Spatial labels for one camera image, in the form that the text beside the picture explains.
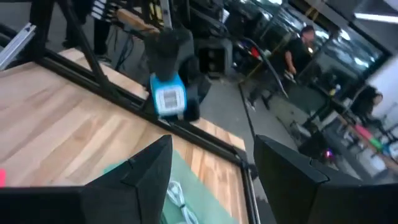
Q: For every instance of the pink USB wall charger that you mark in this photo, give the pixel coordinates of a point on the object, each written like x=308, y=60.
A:
x=2, y=178

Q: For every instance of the person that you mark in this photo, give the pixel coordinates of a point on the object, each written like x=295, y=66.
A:
x=367, y=104
x=298, y=53

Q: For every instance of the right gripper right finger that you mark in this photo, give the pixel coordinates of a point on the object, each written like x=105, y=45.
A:
x=286, y=177

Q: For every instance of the teal translucent plastic bin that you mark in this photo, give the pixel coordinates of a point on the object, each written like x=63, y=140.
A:
x=205, y=199

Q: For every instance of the aluminium extrusion bar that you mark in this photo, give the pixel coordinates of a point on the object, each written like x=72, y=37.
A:
x=15, y=46

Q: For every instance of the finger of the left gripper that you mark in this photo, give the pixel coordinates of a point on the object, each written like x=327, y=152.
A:
x=164, y=53
x=192, y=110

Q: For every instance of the clear item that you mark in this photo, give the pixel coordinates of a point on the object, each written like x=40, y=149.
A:
x=183, y=205

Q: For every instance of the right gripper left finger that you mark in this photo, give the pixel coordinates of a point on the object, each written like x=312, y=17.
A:
x=149, y=174

